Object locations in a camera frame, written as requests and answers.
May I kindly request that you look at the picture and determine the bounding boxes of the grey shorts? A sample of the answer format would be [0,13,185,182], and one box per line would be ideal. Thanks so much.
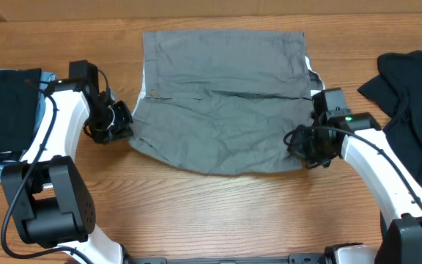
[129,30,325,175]

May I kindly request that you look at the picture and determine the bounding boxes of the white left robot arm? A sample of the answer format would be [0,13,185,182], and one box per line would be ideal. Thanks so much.
[0,60,134,263]

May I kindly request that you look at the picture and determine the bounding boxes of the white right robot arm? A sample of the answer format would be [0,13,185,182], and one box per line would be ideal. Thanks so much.
[284,88,422,264]

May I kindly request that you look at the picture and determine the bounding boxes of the black t-shirt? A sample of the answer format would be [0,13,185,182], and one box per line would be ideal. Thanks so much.
[358,51,422,187]

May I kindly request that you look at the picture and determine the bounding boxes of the folded blue jeans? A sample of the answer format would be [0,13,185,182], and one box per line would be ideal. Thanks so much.
[0,67,57,184]

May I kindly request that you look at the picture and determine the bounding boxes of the brown cardboard backdrop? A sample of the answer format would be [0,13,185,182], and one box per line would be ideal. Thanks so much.
[0,0,422,22]

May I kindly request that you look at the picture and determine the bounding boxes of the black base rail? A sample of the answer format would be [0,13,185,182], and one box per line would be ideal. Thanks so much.
[128,253,336,264]

